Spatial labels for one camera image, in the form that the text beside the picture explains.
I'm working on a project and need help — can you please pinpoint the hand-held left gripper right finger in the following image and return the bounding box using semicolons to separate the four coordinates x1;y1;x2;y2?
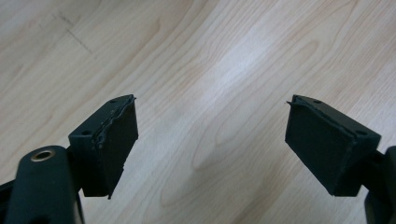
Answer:
284;94;382;198

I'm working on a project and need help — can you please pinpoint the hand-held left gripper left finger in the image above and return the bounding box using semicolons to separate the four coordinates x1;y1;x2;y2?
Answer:
67;93;139;200

